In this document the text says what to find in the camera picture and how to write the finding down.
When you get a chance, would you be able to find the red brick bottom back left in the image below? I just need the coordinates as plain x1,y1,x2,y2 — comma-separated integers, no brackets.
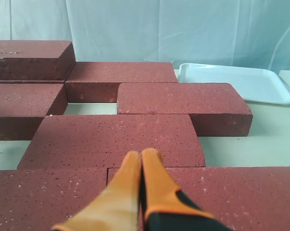
0,80,65,84

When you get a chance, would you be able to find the red brick third row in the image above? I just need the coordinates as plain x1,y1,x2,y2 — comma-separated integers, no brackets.
18,114,205,169

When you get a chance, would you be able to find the white plastic tray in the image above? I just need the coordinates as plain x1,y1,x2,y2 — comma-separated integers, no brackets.
178,63,290,105

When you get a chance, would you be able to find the white backdrop curtain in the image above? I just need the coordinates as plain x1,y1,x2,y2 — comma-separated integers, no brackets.
0,0,290,72

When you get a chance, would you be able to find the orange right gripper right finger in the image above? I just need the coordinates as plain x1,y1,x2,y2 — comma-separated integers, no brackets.
141,148,228,231

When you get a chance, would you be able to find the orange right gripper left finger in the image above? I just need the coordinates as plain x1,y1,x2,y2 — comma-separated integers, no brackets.
51,151,142,231

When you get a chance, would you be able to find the red brick back row right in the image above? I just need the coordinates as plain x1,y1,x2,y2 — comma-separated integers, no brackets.
65,62,177,103

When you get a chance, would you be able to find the red brick second row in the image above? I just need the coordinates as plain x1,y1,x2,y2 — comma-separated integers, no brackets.
0,83,67,141
117,83,253,137

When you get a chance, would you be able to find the red brick front right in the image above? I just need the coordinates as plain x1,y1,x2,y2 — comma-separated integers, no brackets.
107,166,290,231

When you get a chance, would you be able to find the red brick front left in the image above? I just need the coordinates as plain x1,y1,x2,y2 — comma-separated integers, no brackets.
0,168,106,231

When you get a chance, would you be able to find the red brick stacked top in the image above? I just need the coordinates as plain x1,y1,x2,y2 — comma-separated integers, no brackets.
0,40,76,82

